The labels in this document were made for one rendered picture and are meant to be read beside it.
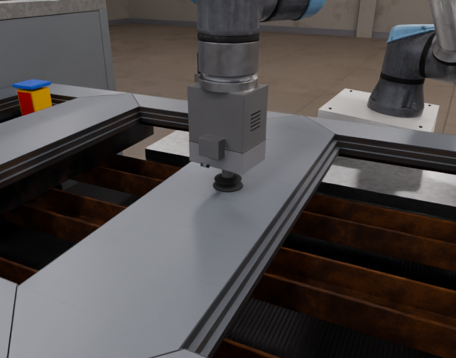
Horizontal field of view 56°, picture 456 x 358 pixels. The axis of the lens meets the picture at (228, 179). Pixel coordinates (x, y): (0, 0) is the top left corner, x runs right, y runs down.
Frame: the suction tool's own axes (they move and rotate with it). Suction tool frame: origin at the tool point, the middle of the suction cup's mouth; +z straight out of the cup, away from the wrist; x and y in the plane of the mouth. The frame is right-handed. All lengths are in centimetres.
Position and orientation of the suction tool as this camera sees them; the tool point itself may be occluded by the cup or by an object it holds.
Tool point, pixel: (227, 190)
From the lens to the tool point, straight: 60.8
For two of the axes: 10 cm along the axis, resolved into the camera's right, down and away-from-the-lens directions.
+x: 5.3, -3.6, 7.7
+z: 0.0, 9.0, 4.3
